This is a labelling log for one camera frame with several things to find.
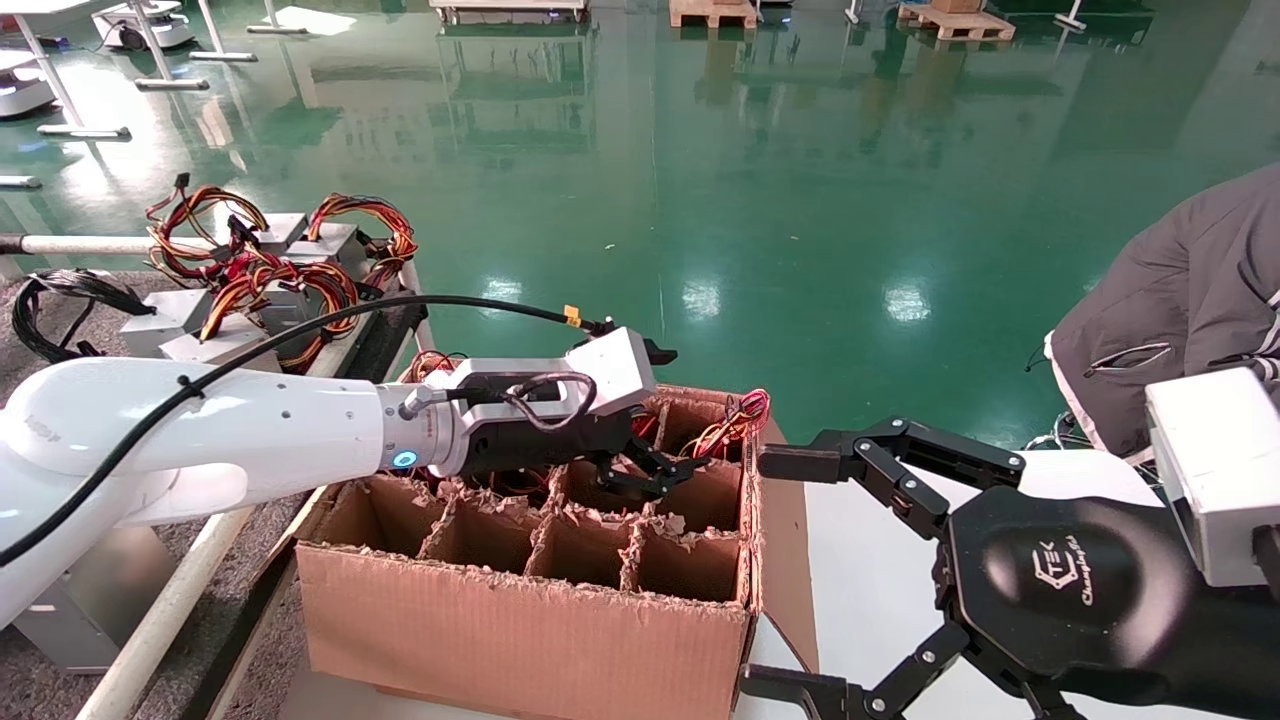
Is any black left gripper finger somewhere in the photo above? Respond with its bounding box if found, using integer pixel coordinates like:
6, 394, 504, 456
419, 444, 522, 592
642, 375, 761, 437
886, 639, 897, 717
740, 620, 973, 720

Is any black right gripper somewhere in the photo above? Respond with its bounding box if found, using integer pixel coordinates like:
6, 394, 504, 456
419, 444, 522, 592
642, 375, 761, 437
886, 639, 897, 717
935, 487, 1280, 720

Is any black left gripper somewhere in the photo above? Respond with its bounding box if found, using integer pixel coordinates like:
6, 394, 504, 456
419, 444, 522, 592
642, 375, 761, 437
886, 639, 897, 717
462, 405, 1027, 542

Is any brown cardboard box with dividers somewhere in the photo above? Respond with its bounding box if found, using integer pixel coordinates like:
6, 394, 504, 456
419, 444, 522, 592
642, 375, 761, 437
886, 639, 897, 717
295, 358, 821, 720

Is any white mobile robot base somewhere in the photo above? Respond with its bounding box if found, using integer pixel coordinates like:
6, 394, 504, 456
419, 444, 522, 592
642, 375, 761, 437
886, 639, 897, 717
92, 0, 196, 51
0, 48, 57, 119

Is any person in grey jacket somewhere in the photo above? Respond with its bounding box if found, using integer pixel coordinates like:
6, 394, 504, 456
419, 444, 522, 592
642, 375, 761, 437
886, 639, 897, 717
1043, 163, 1280, 463

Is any wooden pallet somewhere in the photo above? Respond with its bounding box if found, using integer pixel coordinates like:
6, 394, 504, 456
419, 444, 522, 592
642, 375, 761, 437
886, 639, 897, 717
668, 0, 759, 29
898, 3, 1017, 42

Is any silver power supply unit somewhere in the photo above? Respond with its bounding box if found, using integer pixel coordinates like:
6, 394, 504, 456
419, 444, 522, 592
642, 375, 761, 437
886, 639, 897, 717
120, 288, 216, 359
158, 315, 293, 377

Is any pale wooden platform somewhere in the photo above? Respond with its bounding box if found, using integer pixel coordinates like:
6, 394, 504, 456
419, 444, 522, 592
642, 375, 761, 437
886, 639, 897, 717
430, 0, 589, 25

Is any white table edge tube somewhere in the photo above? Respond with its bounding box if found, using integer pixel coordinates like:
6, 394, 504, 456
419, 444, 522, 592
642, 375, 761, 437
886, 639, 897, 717
0, 234, 213, 256

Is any short black camera cable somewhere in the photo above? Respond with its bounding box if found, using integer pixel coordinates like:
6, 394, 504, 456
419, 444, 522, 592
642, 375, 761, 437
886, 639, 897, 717
400, 370, 601, 433

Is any white cable bundle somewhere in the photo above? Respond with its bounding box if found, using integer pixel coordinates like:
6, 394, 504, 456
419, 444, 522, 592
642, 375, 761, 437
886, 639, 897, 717
1022, 412, 1096, 453

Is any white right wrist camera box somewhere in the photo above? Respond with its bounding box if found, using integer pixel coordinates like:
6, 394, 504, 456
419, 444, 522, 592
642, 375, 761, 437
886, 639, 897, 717
1143, 366, 1280, 589

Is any long black arm cable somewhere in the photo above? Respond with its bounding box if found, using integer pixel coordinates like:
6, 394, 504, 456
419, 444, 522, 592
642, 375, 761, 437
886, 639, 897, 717
0, 294, 613, 569

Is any black cable bundle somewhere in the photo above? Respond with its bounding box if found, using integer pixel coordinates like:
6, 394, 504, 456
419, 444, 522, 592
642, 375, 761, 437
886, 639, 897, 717
10, 268, 158, 366

